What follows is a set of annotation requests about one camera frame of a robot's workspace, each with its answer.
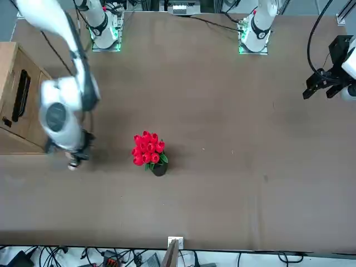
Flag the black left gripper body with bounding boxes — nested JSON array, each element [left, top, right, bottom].
[[305, 35, 354, 92]]

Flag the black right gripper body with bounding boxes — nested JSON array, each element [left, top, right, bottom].
[[72, 130, 97, 162]]

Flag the red tulips in black pot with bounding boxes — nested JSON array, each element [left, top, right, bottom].
[[131, 130, 169, 177]]

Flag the wooden cabinet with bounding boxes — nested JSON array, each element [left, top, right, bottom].
[[0, 41, 55, 154]]

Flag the black orange power strip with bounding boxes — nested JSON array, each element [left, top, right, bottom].
[[102, 249, 123, 267]]

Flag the grey device box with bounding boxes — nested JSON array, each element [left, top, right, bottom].
[[166, 0, 201, 16]]

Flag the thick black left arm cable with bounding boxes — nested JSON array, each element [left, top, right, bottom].
[[306, 0, 334, 77]]

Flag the aluminium frame post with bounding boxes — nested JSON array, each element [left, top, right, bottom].
[[335, 0, 356, 27]]

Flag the black cabinet handle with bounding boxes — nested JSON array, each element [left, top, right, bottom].
[[12, 69, 31, 123]]

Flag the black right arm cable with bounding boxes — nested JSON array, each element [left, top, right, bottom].
[[40, 0, 97, 131]]

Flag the thin black table cable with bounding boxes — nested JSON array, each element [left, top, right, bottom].
[[187, 14, 244, 33]]

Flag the white table edge bracket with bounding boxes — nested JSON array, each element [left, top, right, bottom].
[[167, 236, 185, 249]]

